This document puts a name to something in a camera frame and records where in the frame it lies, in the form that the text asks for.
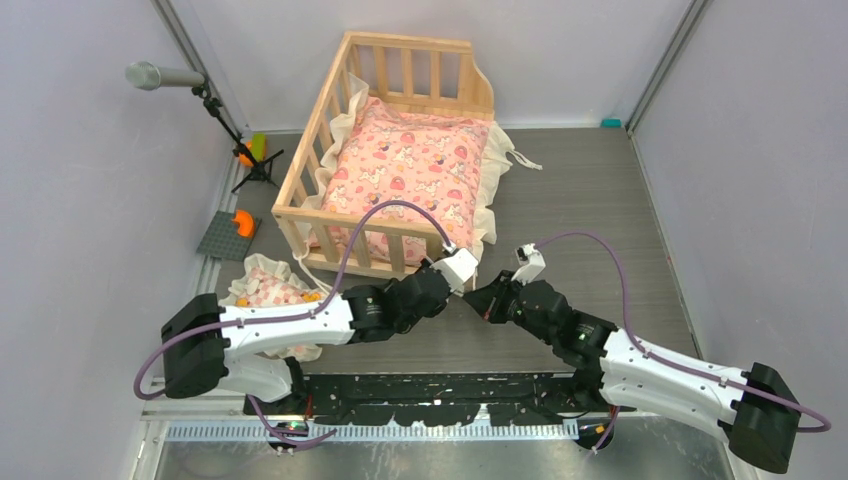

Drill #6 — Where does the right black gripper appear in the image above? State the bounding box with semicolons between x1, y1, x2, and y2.
464;270;556;345

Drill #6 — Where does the pink printed cushion with ties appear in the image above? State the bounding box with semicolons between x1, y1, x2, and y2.
301;75;540;258

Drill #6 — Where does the wooden slatted pet bed frame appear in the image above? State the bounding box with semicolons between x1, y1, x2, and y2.
271;31;494;278

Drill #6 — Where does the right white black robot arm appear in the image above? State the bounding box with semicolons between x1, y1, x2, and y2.
463;271;800;474

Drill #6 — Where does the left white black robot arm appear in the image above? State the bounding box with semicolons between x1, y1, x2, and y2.
161;258;475;414

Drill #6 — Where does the small checkered ruffled pillow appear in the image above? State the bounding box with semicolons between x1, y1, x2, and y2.
218;253;340;363

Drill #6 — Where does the orange curved toy piece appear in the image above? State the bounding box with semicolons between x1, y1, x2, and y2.
232;209;257;238

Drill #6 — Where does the teal small block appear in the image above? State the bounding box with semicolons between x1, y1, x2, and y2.
600;118;623;129

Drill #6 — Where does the grey building plate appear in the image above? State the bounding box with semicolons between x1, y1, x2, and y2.
196;210;262;261

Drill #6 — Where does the orange green toy ball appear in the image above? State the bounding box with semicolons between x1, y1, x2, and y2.
238;133;267;168

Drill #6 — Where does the silver microphone on tripod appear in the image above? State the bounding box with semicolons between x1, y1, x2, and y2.
124;61;284;194

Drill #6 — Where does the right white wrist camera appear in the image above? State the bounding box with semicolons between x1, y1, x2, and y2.
511;243;546;285

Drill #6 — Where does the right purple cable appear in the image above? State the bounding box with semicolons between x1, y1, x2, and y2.
536;231;833;455

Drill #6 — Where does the purple cable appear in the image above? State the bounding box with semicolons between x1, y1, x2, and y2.
133;199;458;453
536;231;833;455

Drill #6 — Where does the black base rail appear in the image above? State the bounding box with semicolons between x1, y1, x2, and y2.
276;373;608;427

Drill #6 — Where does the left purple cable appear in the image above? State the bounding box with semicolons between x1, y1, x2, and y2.
133;199;458;453

